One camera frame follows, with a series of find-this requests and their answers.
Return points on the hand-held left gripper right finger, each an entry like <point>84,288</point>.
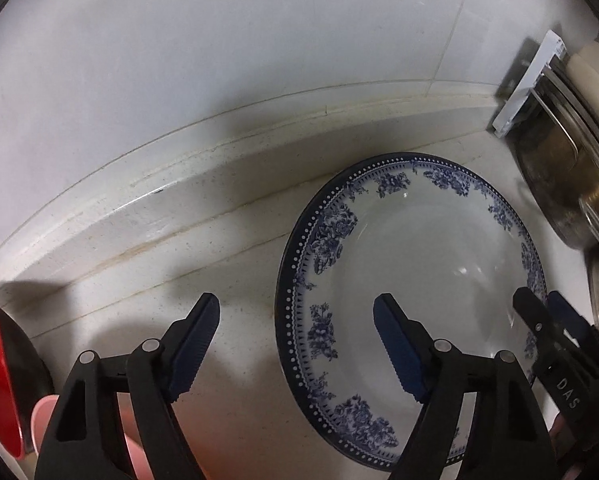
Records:
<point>399,350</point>

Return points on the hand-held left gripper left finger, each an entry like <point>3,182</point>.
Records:
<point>194,350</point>

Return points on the pink bowl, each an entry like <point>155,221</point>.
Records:
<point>129,435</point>

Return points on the person's right hand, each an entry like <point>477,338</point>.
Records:
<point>560,435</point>

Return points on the white pot rack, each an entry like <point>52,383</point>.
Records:
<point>524,90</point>

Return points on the blue floral plate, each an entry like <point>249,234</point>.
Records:
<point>429,270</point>

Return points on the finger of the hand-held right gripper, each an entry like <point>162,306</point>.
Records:
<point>572,320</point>
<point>534,317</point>

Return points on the white pot with lid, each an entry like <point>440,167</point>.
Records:
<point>594,75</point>

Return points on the large steel pot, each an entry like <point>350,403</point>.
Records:
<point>554,175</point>

